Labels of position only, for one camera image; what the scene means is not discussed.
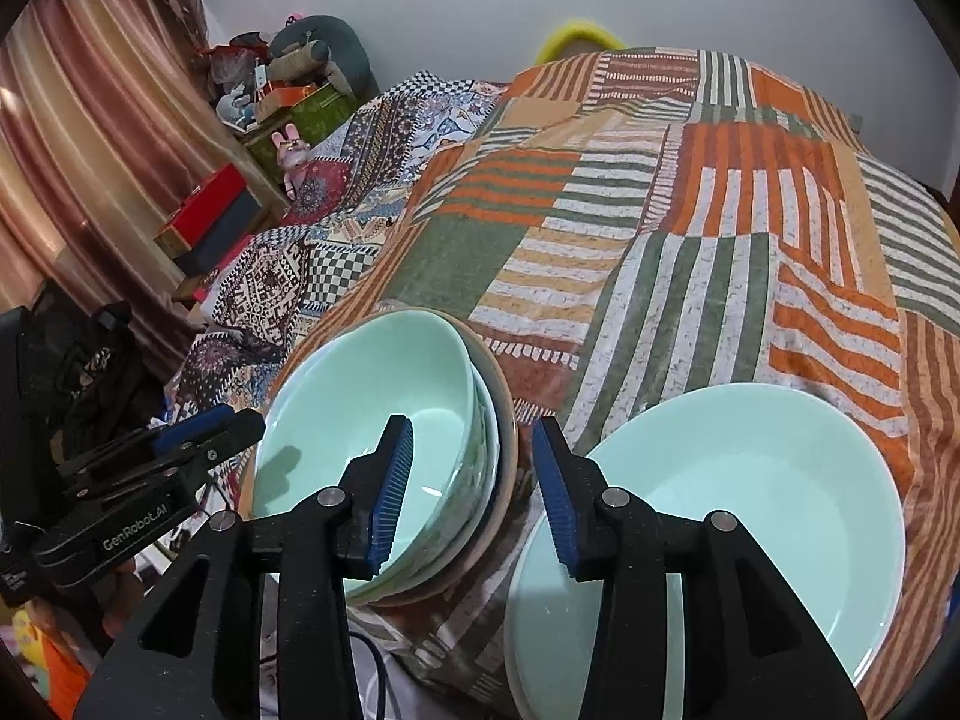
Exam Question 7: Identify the grey plush toy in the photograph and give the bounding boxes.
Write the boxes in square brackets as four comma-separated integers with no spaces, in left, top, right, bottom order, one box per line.
[266,15,380,100]

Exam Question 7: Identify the black bag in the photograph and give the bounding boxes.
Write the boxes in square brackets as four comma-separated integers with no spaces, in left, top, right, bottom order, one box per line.
[0,281,167,527]

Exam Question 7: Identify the red box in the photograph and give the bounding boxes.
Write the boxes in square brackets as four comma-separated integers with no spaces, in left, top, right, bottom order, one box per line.
[155,163,260,276]

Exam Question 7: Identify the pink rabbit toy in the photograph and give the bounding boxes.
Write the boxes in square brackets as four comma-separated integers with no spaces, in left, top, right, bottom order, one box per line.
[271,124,311,200]

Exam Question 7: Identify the pink bowl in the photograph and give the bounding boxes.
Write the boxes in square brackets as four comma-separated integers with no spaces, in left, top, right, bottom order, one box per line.
[370,309,519,610]

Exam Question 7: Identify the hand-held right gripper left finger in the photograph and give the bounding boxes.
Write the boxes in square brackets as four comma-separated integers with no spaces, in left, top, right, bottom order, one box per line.
[71,414,416,720]

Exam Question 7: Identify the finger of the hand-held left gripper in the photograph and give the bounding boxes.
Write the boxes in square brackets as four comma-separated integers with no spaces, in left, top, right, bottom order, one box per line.
[63,449,215,523]
[55,404,266,493]

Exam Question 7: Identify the patterned checkered blanket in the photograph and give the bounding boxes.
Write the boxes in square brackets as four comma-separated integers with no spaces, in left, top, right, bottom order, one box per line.
[169,71,512,422]

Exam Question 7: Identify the striped patchwork cloth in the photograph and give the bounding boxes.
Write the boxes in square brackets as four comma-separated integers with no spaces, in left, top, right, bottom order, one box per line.
[277,49,960,720]

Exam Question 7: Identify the mint green bowl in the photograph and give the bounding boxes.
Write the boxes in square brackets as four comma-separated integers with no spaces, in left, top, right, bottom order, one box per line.
[251,309,488,582]

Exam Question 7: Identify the white bowl with dark spots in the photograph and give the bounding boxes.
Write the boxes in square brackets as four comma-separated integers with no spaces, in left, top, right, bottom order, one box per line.
[351,356,503,602]

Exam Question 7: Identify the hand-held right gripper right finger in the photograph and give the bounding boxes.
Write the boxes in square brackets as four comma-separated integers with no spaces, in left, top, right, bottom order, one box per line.
[530,416,868,720]

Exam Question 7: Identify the brown striped curtain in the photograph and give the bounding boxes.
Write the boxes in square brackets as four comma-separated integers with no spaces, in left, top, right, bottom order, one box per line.
[0,0,250,362]

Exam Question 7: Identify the black cable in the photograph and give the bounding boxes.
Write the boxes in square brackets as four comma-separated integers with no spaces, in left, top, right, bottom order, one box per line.
[349,630,392,720]

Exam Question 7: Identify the mint green plate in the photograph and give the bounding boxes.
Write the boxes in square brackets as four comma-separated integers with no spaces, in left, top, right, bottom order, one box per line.
[516,384,906,700]

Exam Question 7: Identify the yellow foam arch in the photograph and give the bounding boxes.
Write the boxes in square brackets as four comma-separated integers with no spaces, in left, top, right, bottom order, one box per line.
[536,17,625,65]

